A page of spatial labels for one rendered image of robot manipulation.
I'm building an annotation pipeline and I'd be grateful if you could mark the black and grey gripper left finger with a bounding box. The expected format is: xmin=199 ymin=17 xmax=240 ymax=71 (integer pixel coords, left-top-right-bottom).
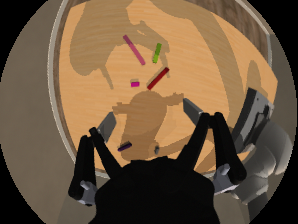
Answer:
xmin=68 ymin=111 xmax=139 ymax=207

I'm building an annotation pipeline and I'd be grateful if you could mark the purple rod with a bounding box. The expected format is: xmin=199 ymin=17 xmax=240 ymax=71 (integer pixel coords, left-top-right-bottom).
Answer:
xmin=117 ymin=143 xmax=132 ymax=152

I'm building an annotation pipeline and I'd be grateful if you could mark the dark red rod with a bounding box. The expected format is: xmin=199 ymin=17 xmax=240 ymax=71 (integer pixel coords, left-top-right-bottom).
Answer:
xmin=147 ymin=67 xmax=169 ymax=90

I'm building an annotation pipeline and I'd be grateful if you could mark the small magenta block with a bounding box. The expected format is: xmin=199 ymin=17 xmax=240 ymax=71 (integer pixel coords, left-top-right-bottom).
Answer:
xmin=131 ymin=82 xmax=140 ymax=87

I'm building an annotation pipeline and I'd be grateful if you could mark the pink rod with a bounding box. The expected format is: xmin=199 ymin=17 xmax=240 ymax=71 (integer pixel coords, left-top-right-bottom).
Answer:
xmin=123 ymin=35 xmax=146 ymax=66

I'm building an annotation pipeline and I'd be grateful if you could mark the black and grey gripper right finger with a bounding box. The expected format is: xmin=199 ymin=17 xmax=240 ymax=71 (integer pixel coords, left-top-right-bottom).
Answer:
xmin=159 ymin=98 xmax=247 ymax=196

